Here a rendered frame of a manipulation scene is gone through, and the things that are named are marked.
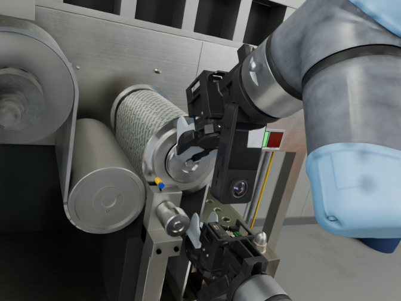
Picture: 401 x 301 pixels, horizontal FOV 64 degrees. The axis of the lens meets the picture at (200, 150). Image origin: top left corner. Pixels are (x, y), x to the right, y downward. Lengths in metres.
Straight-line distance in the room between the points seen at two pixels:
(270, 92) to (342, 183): 0.13
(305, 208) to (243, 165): 2.87
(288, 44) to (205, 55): 0.61
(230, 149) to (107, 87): 0.51
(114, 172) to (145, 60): 0.38
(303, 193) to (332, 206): 2.90
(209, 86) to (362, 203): 0.24
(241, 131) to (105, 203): 0.28
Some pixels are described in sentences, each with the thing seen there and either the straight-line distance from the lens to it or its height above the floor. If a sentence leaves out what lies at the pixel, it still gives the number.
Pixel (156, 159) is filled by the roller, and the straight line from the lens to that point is 0.51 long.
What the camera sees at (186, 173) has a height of 1.23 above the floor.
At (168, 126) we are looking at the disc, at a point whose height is 1.30.
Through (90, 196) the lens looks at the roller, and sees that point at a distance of 0.53.
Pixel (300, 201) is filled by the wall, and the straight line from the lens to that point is 3.13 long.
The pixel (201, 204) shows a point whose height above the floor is 1.15.
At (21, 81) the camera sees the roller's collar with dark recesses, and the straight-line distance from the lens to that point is 0.40.
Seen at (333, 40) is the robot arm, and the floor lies 1.46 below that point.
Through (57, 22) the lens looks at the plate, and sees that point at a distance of 0.78.
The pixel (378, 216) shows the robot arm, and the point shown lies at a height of 1.37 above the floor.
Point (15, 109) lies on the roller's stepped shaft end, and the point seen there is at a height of 1.34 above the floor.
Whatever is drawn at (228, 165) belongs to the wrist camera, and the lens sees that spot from 0.35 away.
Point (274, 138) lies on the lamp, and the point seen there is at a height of 1.19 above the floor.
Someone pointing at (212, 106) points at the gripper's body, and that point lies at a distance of 0.37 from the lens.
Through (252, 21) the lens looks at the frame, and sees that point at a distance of 1.03.
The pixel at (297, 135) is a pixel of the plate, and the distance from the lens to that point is 1.15.
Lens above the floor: 1.44
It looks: 19 degrees down
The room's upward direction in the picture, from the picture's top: 12 degrees clockwise
